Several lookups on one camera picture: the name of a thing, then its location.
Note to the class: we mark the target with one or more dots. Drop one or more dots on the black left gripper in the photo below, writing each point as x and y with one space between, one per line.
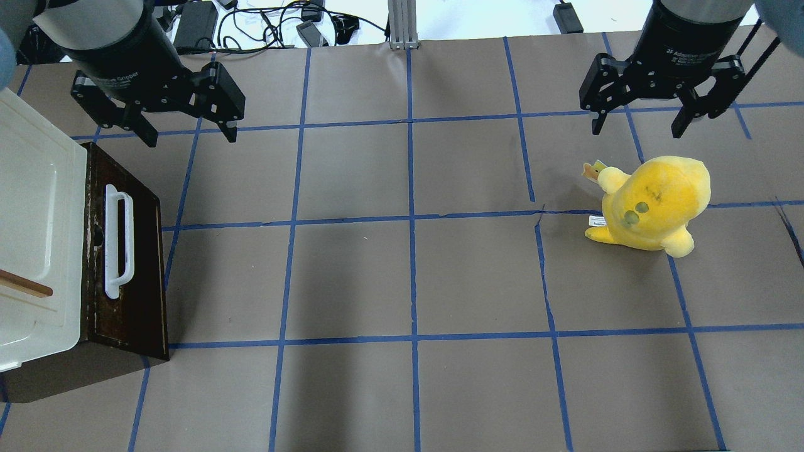
119 59

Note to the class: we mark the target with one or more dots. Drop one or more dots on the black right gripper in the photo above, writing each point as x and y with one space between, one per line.
681 41

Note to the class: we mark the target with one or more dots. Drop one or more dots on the white drawer handle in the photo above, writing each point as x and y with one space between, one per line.
119 240

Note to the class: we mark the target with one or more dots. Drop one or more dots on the dark brown wooden drawer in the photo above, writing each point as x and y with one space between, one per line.
123 293

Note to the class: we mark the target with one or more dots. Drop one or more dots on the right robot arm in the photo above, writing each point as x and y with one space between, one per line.
783 17

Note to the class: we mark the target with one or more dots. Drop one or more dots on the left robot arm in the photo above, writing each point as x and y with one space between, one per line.
17 16

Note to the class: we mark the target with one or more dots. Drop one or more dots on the black power adapter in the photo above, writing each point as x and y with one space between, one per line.
197 21

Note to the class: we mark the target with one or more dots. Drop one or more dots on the black adapter top right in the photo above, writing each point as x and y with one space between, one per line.
566 18

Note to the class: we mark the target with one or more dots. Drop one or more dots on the yellow plush toy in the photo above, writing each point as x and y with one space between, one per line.
651 208

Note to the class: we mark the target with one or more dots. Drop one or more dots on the cream plastic cabinet top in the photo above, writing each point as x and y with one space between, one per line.
43 183

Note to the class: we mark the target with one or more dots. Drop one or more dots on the small black power brick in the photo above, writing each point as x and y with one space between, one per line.
311 36

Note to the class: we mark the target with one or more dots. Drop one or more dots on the wooden stick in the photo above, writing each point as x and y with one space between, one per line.
25 285

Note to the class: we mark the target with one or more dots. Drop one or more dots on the aluminium frame post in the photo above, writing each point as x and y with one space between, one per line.
403 34

